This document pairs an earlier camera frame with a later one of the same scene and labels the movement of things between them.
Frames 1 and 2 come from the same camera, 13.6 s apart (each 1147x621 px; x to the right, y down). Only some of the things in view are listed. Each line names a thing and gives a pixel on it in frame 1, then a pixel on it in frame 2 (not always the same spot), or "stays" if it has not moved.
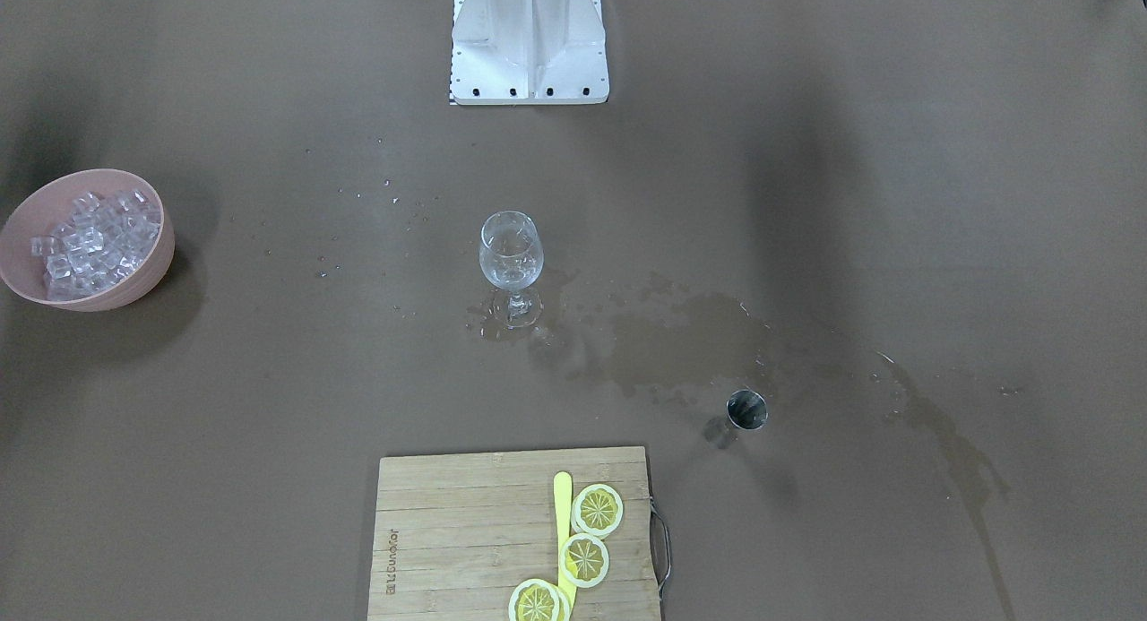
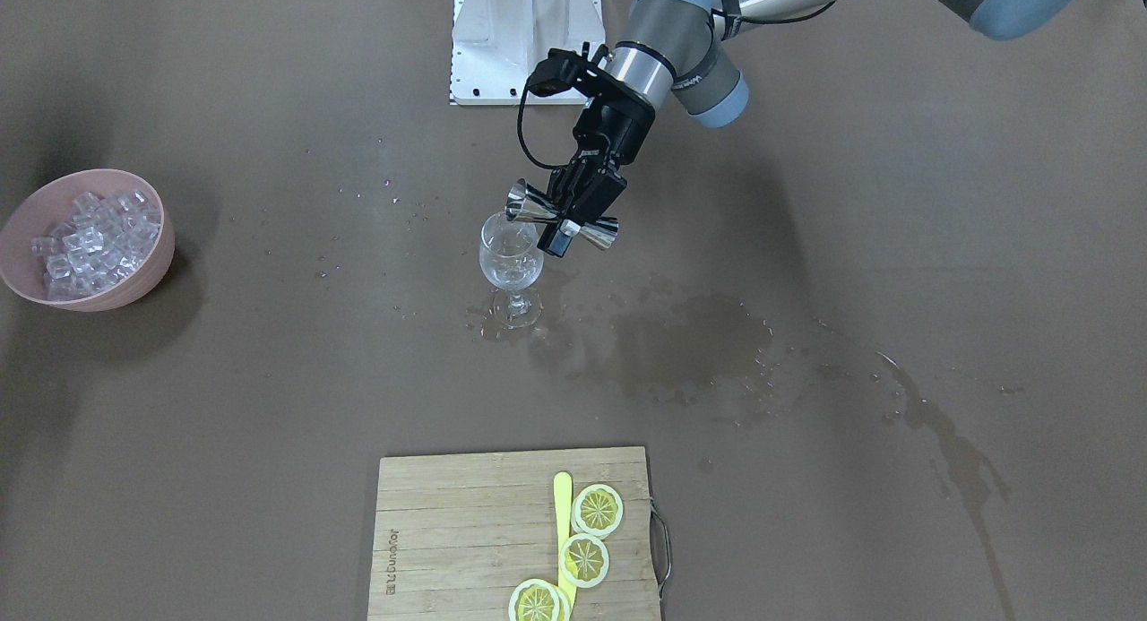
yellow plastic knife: x=563 y=503 stays
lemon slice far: x=597 y=509 stays
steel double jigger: x=746 y=409 -> x=525 y=203
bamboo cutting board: x=454 y=533 stays
